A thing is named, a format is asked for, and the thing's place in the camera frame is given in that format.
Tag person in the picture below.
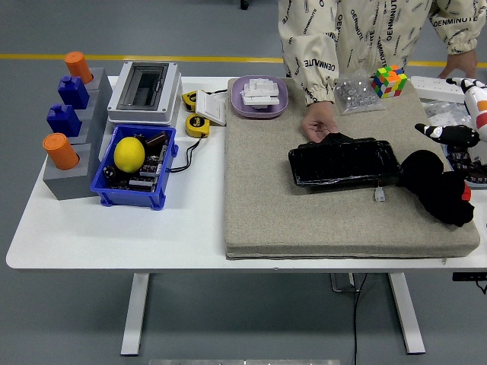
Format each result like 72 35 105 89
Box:
277 0 487 108

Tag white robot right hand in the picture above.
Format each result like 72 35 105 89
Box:
414 77 487 148

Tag metal under-table bracket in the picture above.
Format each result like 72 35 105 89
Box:
329 272 361 294

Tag clear bag of metal nuts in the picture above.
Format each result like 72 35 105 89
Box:
333 70 387 116

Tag orange cylinder peg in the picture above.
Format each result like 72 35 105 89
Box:
42 132 80 171
63 51 94 84

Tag colourful puzzle cube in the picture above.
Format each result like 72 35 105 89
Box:
371 64 409 100

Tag purple square bowl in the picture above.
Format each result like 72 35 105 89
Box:
231 75 289 120

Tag person's right hand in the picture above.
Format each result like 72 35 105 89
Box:
300 102 341 144

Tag black electronic circuit parts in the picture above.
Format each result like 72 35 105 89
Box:
102 131 170 191

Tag grey stepped block holder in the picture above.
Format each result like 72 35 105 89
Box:
42 67 114 201

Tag blue plastic bin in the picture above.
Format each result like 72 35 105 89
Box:
89 123 180 211

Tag grey white electrical enclosure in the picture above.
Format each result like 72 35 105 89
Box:
107 61 183 127

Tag white power strip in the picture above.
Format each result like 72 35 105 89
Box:
410 75 467 103

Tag clear plastic bags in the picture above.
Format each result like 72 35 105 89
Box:
422 97 476 129

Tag black hanging power cable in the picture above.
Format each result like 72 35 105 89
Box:
352 272 369 365

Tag beige fabric mat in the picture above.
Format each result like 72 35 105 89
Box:
223 78 481 262

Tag white wall switch plate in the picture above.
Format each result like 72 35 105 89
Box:
195 90 228 127

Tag white table leg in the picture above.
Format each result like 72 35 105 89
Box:
387 272 426 355
120 272 150 357

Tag grey metal part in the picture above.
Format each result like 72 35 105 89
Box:
469 141 487 167

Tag white plastic parts pile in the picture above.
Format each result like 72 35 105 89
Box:
240 77 282 110

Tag blue block peg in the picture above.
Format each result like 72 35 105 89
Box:
57 75 91 108
46 103 83 137

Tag yellow tape measure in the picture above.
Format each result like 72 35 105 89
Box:
181 90 199 113
185 113 212 138

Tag blue rimmed parts tray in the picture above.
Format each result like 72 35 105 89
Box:
443 142 487 190

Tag black lanyard cord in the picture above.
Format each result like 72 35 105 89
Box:
169 136 202 174

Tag black rag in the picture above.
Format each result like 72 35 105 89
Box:
397 150 476 228

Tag yellow lemon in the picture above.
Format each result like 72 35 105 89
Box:
113 136 146 174

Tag black table control box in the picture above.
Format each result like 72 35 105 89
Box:
452 271 487 296

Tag person's left hand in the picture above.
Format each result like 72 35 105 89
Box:
438 49 479 80

